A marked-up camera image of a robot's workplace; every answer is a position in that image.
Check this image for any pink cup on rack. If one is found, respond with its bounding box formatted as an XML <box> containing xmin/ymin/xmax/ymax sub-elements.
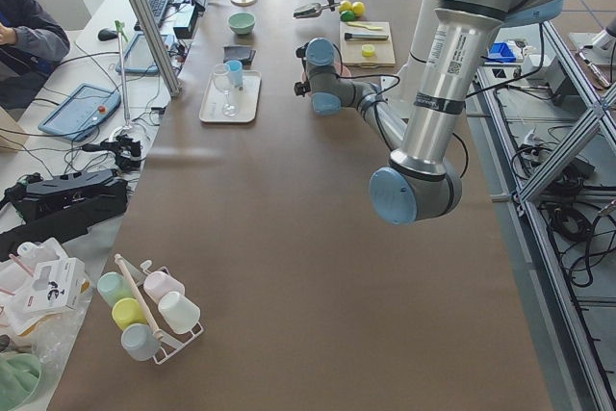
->
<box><xmin>143</xmin><ymin>270</ymin><xmax>185</xmax><ymax>303</ymax></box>

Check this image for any aluminium frame post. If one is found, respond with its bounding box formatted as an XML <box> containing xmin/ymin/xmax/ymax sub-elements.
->
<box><xmin>129</xmin><ymin>0</ymin><xmax>181</xmax><ymax>97</ymax></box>

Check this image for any grey cup on rack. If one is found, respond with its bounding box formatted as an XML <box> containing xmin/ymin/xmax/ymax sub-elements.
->
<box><xmin>120</xmin><ymin>323</ymin><xmax>160</xmax><ymax>361</ymax></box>

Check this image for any white cup on rack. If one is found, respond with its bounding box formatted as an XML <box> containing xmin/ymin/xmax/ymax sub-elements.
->
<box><xmin>158</xmin><ymin>291</ymin><xmax>201</xmax><ymax>334</ymax></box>

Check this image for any half lemon slice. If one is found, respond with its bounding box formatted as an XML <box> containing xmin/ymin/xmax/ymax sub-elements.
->
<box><xmin>361</xmin><ymin>43</ymin><xmax>375</xmax><ymax>57</ymax></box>

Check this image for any clear wine glass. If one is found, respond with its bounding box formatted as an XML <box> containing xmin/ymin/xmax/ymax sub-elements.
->
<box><xmin>212</xmin><ymin>64</ymin><xmax>239</xmax><ymax>117</ymax></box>

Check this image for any blue teach pendant far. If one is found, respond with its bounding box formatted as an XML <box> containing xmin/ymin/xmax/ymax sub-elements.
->
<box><xmin>123</xmin><ymin>31</ymin><xmax>159</xmax><ymax>76</ymax></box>

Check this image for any blue teach pendant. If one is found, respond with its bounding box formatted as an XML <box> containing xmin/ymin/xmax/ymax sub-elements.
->
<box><xmin>123</xmin><ymin>31</ymin><xmax>159</xmax><ymax>76</ymax></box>
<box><xmin>38</xmin><ymin>84</ymin><xmax>120</xmax><ymax>141</ymax></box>

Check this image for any green cup on rack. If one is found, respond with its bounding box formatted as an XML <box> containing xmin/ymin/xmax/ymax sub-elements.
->
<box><xmin>96</xmin><ymin>271</ymin><xmax>133</xmax><ymax>308</ymax></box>

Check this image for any yellow lemon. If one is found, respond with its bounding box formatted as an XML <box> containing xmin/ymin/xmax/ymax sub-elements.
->
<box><xmin>338</xmin><ymin>0</ymin><xmax>352</xmax><ymax>13</ymax></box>
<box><xmin>351</xmin><ymin>1</ymin><xmax>366</xmax><ymax>17</ymax></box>

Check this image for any pink bowl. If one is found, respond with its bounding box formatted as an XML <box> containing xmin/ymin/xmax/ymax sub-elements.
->
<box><xmin>300</xmin><ymin>61</ymin><xmax>351</xmax><ymax>85</ymax></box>

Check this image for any green bowl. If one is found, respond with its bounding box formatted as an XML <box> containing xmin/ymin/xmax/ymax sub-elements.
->
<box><xmin>227</xmin><ymin>12</ymin><xmax>256</xmax><ymax>36</ymax></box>

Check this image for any green lime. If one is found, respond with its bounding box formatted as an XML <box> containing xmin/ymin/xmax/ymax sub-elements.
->
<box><xmin>340</xmin><ymin>11</ymin><xmax>356</xmax><ymax>22</ymax></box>

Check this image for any yellow cup on rack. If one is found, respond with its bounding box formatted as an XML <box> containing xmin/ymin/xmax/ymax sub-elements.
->
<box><xmin>112</xmin><ymin>297</ymin><xmax>147</xmax><ymax>330</ymax></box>

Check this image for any cream serving tray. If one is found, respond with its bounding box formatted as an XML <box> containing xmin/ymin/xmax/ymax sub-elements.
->
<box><xmin>198</xmin><ymin>70</ymin><xmax>262</xmax><ymax>124</ymax></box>

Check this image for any seated person dark jacket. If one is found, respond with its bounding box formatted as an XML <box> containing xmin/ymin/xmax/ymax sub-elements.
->
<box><xmin>1</xmin><ymin>0</ymin><xmax>70</xmax><ymax>113</ymax></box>

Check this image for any wooden cutting board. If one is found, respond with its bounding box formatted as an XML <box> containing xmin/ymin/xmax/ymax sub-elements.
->
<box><xmin>339</xmin><ymin>21</ymin><xmax>396</xmax><ymax>67</ymax></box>

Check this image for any blue teach pendant near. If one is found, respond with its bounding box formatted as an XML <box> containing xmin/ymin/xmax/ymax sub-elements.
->
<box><xmin>38</xmin><ymin>84</ymin><xmax>120</xmax><ymax>141</ymax></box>

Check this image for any black keyboard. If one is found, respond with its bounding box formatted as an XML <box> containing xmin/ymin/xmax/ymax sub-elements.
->
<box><xmin>147</xmin><ymin>0</ymin><xmax>173</xmax><ymax>27</ymax></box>

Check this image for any black computer mouse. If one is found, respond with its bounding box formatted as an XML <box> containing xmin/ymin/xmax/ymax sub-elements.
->
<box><xmin>97</xmin><ymin>28</ymin><xmax>117</xmax><ymax>41</ymax></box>

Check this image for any white wire cup rack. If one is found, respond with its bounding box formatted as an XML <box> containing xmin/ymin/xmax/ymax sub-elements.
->
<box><xmin>113</xmin><ymin>260</ymin><xmax>205</xmax><ymax>366</ymax></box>

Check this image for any yellow lemon upper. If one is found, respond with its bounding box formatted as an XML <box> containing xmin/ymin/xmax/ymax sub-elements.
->
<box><xmin>338</xmin><ymin>0</ymin><xmax>352</xmax><ymax>13</ymax></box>

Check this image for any steel ice scoop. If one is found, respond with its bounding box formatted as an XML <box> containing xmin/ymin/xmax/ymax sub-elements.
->
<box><xmin>293</xmin><ymin>2</ymin><xmax>340</xmax><ymax>19</ymax></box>

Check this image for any yellow plastic knife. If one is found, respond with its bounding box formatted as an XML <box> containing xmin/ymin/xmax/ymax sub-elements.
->
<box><xmin>346</xmin><ymin>21</ymin><xmax>383</xmax><ymax>31</ymax></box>

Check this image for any light blue cup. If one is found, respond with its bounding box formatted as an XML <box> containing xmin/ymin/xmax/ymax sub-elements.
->
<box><xmin>225</xmin><ymin>60</ymin><xmax>244</xmax><ymax>88</ymax></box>

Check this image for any white product box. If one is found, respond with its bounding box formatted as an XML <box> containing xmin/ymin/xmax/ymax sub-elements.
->
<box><xmin>23</xmin><ymin>258</ymin><xmax>86</xmax><ymax>314</ymax></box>

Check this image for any yellow lemon lower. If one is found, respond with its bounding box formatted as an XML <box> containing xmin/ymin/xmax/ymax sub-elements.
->
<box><xmin>351</xmin><ymin>1</ymin><xmax>366</xmax><ymax>17</ymax></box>

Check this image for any wooden rack handle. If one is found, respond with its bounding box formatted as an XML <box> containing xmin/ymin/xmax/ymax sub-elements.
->
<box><xmin>114</xmin><ymin>253</ymin><xmax>163</xmax><ymax>341</ymax></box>

